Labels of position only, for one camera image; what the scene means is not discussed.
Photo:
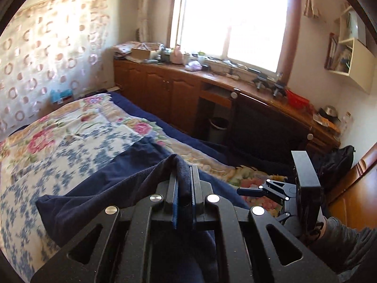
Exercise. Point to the white wall shelf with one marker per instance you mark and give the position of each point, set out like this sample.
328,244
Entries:
352,56

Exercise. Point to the beige window curtain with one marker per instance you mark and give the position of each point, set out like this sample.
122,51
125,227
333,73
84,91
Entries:
145,8

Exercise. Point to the metal pot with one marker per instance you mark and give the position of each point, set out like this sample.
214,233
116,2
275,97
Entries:
328,112

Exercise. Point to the person's right forearm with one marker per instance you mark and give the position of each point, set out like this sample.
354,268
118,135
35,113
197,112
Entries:
347,241

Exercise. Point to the navy bed sheet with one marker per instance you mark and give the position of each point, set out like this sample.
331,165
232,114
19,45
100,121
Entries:
182,135

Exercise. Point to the long wooden cabinet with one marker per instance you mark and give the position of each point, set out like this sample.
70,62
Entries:
176,94

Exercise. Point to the bright window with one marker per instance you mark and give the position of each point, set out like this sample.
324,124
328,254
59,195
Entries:
232,20

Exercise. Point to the pale purple bag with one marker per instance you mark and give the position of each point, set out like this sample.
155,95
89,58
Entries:
193,64

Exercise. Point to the rose print fleece blanket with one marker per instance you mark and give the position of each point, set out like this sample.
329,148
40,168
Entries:
59,126

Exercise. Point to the pink kettle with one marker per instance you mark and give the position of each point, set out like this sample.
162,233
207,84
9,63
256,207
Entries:
177,55

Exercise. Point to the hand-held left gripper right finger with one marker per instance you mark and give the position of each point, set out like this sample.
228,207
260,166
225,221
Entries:
193,200

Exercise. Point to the navy t-shirt with orange print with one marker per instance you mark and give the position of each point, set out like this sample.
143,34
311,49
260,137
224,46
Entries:
117,179

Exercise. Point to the black chair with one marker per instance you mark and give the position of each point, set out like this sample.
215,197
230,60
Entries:
265,129

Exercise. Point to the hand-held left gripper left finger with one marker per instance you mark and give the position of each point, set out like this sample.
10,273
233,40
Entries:
175,209

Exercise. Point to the blue floral white sheet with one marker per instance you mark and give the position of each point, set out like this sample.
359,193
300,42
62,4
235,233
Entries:
44,182

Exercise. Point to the small blue toy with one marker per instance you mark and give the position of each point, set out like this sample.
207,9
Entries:
60,95

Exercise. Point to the black backpack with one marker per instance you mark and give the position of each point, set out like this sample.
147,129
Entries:
335,162

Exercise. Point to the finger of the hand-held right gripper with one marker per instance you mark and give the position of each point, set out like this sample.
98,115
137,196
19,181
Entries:
250,191

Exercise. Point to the black device on cabinet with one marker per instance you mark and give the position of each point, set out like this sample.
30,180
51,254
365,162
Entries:
278,90
260,82

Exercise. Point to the cardboard box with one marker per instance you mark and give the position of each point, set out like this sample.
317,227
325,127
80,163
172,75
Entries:
141,53

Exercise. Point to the red basket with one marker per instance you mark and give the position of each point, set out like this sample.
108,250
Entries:
297,98

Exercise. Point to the grey trash bin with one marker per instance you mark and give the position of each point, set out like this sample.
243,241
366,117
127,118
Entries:
218,128

